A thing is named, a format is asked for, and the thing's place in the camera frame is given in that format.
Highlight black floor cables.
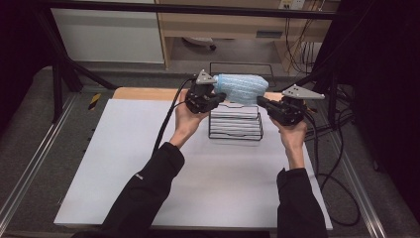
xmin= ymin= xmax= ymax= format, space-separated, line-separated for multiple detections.
xmin=305 ymin=84 xmax=356 ymax=142

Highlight person's left hand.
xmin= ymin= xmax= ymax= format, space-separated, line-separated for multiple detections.
xmin=169 ymin=90 xmax=211 ymax=149

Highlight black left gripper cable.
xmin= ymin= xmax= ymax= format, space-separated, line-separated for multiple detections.
xmin=152 ymin=77 xmax=196 ymax=157

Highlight white cabinet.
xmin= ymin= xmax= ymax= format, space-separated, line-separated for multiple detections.
xmin=51 ymin=8 xmax=165 ymax=64

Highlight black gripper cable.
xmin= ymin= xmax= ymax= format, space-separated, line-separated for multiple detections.
xmin=302 ymin=108 xmax=362 ymax=228
xmin=152 ymin=77 xmax=196 ymax=157

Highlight white table cover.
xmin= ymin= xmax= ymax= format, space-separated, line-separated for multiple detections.
xmin=53 ymin=98 xmax=334 ymax=231

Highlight office chair base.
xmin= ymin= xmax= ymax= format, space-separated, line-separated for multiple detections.
xmin=181 ymin=36 xmax=218 ymax=52

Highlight hanging black cables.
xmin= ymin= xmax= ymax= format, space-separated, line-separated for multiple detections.
xmin=284 ymin=16 xmax=319 ymax=74

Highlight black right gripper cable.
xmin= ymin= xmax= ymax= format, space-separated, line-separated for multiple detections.
xmin=302 ymin=108 xmax=362 ymax=228

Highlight aluminium rail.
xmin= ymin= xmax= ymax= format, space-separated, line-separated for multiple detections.
xmin=330 ymin=130 xmax=388 ymax=238
xmin=0 ymin=94 xmax=79 ymax=217

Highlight blue striped cloth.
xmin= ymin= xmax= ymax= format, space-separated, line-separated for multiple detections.
xmin=212 ymin=72 xmax=270 ymax=106

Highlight black wire rack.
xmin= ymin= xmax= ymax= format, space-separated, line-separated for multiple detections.
xmin=208 ymin=61 xmax=277 ymax=142

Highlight wooden desk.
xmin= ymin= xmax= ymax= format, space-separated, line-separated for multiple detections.
xmin=155 ymin=0 xmax=342 ymax=71

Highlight yellow black tape marker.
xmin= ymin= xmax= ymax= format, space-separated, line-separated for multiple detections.
xmin=87 ymin=92 xmax=102 ymax=111

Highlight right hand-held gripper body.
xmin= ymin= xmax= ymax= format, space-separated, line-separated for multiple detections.
xmin=267 ymin=83 xmax=326 ymax=127

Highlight person's right hand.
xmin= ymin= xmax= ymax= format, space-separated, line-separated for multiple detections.
xmin=270 ymin=118 xmax=308 ymax=152

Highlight black metal frame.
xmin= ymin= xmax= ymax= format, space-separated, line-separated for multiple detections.
xmin=34 ymin=0 xmax=353 ymax=128

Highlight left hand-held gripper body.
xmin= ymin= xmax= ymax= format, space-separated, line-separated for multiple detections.
xmin=184 ymin=68 xmax=221 ymax=115

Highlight white wall socket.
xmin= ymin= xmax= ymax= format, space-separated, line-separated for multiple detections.
xmin=278 ymin=0 xmax=306 ymax=11

